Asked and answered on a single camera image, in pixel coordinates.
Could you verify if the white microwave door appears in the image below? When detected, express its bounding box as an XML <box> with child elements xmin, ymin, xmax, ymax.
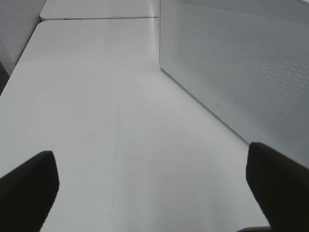
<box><xmin>159</xmin><ymin>0</ymin><xmax>309</xmax><ymax>166</ymax></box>

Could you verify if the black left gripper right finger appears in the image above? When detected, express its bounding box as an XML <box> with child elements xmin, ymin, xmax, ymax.
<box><xmin>246</xmin><ymin>142</ymin><xmax>309</xmax><ymax>232</ymax></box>

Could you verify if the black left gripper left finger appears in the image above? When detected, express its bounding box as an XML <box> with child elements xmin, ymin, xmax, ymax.
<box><xmin>0</xmin><ymin>151</ymin><xmax>59</xmax><ymax>232</ymax></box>

